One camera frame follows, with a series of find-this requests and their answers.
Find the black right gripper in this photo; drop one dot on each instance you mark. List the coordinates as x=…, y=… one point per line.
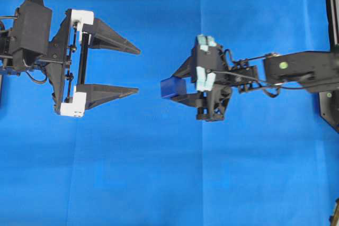
x=214, y=103

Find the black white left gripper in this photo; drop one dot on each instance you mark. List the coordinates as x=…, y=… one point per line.
x=59, y=55

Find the blue cube block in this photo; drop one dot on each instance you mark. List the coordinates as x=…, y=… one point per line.
x=172, y=87

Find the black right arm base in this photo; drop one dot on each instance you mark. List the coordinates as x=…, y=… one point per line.
x=328, y=100

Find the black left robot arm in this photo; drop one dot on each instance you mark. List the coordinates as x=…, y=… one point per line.
x=77, y=69

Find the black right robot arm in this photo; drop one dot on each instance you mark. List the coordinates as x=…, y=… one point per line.
x=314, y=71

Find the blue table mat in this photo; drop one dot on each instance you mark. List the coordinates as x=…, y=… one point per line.
x=143, y=160

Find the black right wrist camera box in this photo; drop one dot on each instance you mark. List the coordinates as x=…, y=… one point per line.
x=206, y=55

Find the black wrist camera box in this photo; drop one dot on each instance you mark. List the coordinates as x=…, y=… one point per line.
x=30, y=31
x=206, y=55

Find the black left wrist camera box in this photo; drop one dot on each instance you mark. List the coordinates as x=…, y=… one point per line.
x=30, y=31

